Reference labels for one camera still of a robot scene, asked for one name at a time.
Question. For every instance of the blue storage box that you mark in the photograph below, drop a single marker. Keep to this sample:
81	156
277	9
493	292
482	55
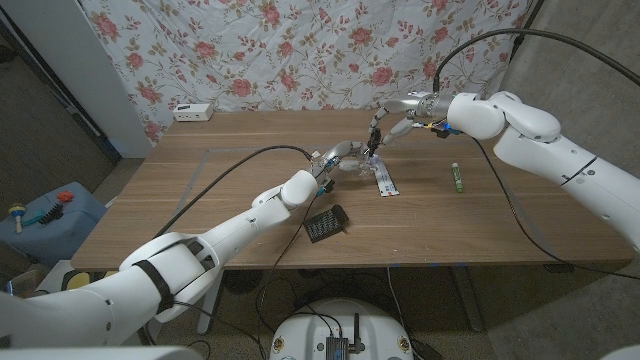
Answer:
70	235

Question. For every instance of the black antenna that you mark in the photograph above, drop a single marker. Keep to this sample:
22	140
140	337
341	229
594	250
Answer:
357	330

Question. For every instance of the white power strip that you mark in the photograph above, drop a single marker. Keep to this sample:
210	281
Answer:
192	112

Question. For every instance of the black pole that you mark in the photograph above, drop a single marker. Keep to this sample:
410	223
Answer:
525	22

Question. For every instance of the white toothpaste tube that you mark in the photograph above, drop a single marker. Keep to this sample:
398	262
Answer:
386	180

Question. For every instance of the floral backdrop cloth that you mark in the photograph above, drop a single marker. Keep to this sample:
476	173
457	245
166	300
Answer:
325	50

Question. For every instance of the red flower toy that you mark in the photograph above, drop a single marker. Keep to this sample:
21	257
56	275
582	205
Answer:
65	196

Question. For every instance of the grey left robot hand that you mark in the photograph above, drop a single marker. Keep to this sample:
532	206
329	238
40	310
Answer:
340	150

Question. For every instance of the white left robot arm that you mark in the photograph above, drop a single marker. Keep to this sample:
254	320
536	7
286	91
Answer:
225	235

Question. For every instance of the yellow blue rattle toy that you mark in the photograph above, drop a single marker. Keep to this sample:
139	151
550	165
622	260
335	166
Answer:
17	212

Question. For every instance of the grey computer module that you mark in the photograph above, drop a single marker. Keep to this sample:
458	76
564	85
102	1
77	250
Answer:
336	347

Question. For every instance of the clear spray bottle black pump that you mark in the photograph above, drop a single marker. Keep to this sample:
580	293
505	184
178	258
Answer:
373	140

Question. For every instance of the grey table leg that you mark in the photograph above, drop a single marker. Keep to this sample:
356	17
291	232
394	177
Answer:
467	300

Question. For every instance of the black round fan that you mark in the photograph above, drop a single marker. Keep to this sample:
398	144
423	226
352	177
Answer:
242	281

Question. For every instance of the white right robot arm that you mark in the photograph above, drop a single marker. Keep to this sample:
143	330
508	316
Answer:
550	155

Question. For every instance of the yellow black object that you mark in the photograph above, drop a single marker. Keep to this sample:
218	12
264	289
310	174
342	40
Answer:
77	281

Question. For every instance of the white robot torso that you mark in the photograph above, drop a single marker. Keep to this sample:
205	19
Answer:
305	330

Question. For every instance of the green marker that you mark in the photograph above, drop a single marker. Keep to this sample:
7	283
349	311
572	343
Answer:
457	180

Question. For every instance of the white table leg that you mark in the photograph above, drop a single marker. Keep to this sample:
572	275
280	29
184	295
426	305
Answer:
212	310

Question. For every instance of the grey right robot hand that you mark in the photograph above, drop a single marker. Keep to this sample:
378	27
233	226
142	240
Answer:
425	107

